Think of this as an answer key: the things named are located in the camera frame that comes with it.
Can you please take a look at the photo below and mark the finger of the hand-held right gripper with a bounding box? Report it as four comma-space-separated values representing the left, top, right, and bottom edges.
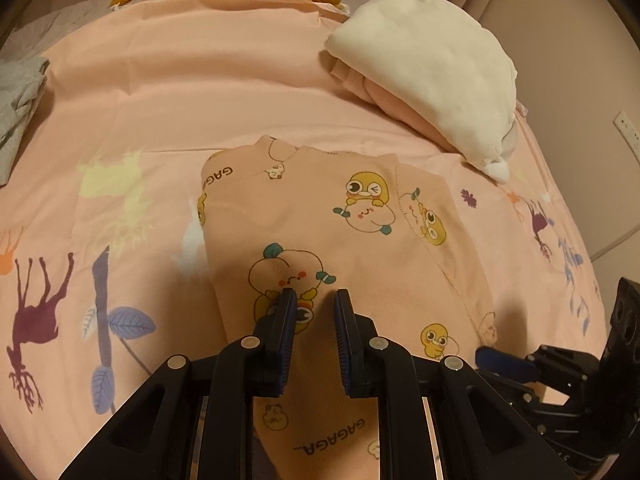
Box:
474, 346, 538, 382

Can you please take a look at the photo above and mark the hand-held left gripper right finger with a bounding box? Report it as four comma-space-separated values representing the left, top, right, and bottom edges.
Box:
334, 288, 571, 480

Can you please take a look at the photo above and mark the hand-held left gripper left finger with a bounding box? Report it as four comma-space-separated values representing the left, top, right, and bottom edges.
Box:
59, 288, 298, 480

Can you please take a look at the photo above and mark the pink cartoon print shirt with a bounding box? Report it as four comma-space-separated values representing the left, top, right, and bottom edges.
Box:
197, 135, 498, 480

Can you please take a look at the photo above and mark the pink animal print bed cover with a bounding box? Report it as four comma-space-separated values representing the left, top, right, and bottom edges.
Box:
0, 0, 608, 480

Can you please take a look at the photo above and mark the white folded blanket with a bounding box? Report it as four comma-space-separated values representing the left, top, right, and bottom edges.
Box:
324, 0, 526, 184

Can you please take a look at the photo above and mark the grey garment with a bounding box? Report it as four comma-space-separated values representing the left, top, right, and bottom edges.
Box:
0, 56, 52, 186

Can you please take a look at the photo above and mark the white cable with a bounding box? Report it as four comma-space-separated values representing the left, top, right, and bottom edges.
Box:
590, 232, 640, 262

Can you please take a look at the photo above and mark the white wall socket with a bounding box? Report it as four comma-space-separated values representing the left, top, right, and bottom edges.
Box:
614, 111, 640, 151

